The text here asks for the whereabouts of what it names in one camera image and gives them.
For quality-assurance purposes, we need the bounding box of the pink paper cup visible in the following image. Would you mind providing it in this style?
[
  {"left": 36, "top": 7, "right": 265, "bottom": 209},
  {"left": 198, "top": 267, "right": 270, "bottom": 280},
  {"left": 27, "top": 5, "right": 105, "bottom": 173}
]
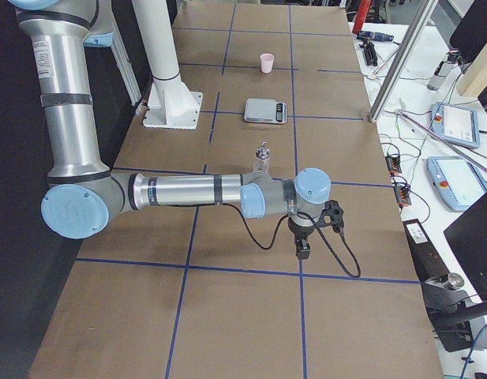
[{"left": 260, "top": 53, "right": 275, "bottom": 74}]

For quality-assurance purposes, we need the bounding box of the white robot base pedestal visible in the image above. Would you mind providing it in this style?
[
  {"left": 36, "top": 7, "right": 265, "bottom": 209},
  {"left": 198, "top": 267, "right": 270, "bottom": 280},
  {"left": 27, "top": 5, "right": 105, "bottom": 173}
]
[{"left": 132, "top": 0, "right": 203, "bottom": 130}]

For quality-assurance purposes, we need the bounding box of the upper teach pendant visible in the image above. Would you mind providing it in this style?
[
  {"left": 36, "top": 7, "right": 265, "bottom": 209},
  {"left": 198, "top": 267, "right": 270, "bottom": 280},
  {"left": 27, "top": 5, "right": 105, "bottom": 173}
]
[{"left": 431, "top": 102, "right": 481, "bottom": 148}]

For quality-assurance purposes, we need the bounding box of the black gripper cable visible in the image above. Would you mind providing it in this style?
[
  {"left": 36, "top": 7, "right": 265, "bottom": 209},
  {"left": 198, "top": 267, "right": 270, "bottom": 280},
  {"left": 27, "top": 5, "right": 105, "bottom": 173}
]
[{"left": 218, "top": 203, "right": 362, "bottom": 279}]

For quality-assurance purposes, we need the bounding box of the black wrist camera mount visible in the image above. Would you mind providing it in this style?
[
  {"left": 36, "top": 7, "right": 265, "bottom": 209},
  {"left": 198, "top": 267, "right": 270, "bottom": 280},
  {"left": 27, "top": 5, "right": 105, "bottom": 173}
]
[{"left": 317, "top": 200, "right": 344, "bottom": 234}]

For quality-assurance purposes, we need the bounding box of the glass sauce bottle steel cap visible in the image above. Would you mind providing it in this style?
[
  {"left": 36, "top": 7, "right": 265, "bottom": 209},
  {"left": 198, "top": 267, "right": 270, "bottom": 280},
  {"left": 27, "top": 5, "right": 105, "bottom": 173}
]
[{"left": 253, "top": 141, "right": 271, "bottom": 174}]

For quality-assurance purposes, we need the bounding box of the lower teach pendant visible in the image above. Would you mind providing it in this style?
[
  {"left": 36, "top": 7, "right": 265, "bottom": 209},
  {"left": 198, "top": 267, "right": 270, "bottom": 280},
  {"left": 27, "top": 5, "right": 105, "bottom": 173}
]
[{"left": 426, "top": 156, "right": 487, "bottom": 212}]

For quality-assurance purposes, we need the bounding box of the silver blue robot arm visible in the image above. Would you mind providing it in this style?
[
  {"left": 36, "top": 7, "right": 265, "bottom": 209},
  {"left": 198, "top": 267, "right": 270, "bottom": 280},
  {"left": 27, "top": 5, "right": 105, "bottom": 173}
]
[{"left": 13, "top": 1, "right": 343, "bottom": 259}]

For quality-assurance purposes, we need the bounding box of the black monitor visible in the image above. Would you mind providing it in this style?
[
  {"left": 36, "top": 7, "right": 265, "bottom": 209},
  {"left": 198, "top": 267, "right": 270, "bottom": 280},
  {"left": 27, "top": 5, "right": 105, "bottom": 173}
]
[{"left": 444, "top": 193, "right": 487, "bottom": 300}]

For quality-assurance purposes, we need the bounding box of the silver digital kitchen scale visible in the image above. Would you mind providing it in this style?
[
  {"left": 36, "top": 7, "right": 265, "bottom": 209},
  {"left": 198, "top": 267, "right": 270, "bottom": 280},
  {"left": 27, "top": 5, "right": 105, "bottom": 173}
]
[{"left": 244, "top": 98, "right": 287, "bottom": 124}]

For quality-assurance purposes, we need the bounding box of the aluminium frame post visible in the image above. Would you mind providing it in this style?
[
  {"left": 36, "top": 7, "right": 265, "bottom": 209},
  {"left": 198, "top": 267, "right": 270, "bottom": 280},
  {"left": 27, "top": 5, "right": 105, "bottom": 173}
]
[{"left": 369, "top": 0, "right": 438, "bottom": 122}]

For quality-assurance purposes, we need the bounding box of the red fire extinguisher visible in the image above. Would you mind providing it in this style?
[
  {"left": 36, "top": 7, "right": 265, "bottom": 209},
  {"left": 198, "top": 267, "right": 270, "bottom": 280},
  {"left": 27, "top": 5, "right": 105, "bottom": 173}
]
[{"left": 352, "top": 0, "right": 372, "bottom": 35}]

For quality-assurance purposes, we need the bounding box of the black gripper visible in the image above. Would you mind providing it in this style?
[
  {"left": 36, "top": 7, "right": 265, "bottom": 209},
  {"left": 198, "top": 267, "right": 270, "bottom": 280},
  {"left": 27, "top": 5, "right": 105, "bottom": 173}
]
[{"left": 287, "top": 217, "right": 315, "bottom": 260}]

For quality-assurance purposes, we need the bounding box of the black tripod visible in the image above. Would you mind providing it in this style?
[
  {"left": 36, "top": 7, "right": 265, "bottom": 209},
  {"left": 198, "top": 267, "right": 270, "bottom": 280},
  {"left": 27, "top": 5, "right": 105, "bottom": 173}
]
[{"left": 360, "top": 39, "right": 378, "bottom": 66}]

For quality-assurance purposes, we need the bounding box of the teach pendant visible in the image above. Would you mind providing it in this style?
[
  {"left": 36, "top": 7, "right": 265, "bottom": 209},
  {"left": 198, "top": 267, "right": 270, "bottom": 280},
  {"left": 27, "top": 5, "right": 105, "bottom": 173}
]
[
  {"left": 431, "top": 102, "right": 481, "bottom": 148},
  {"left": 426, "top": 156, "right": 487, "bottom": 212}
]

